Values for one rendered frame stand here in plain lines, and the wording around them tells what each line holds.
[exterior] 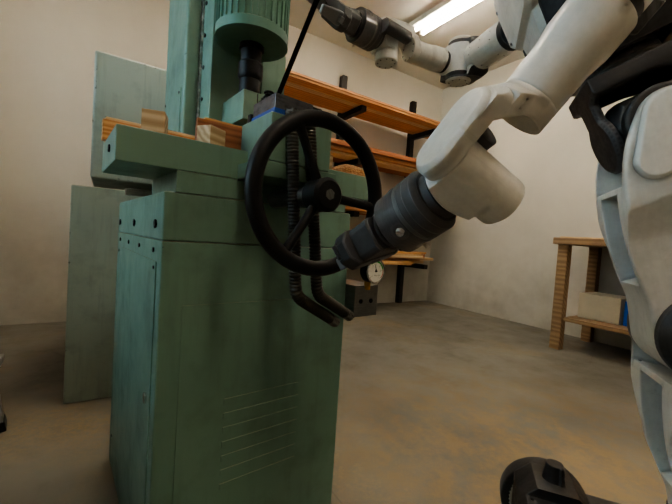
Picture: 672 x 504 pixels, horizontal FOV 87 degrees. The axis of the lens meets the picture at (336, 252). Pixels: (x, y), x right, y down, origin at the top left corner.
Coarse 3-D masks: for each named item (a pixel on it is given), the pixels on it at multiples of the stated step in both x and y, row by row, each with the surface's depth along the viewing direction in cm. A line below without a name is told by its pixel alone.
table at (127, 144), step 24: (120, 144) 59; (144, 144) 61; (168, 144) 63; (192, 144) 66; (120, 168) 67; (144, 168) 66; (168, 168) 64; (192, 168) 66; (216, 168) 69; (240, 168) 70; (360, 192) 92
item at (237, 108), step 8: (240, 96) 84; (248, 96) 84; (256, 96) 85; (224, 104) 92; (232, 104) 88; (240, 104) 84; (248, 104) 84; (224, 112) 92; (232, 112) 88; (240, 112) 84; (248, 112) 84; (224, 120) 92; (232, 120) 88; (240, 120) 85
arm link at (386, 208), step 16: (384, 208) 47; (368, 224) 49; (384, 224) 47; (400, 224) 45; (336, 240) 53; (352, 240) 52; (368, 240) 49; (384, 240) 49; (400, 240) 47; (416, 240) 46; (336, 256) 52; (352, 256) 50; (368, 256) 50; (384, 256) 55
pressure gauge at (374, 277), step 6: (372, 264) 88; (378, 264) 89; (360, 270) 89; (366, 270) 87; (372, 270) 88; (378, 270) 89; (384, 270) 90; (366, 276) 87; (372, 276) 88; (378, 276) 89; (366, 282) 90; (372, 282) 88; (378, 282) 89; (366, 288) 90
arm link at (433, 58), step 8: (424, 48) 106; (432, 48) 107; (440, 48) 108; (448, 48) 111; (456, 48) 109; (464, 48) 108; (424, 56) 107; (432, 56) 107; (440, 56) 108; (448, 56) 109; (456, 56) 109; (416, 64) 109; (424, 64) 109; (432, 64) 109; (440, 64) 110; (448, 64) 111; (456, 64) 109; (464, 64) 108; (440, 72) 113; (448, 72) 111; (456, 72) 109; (464, 72) 109; (440, 80) 115
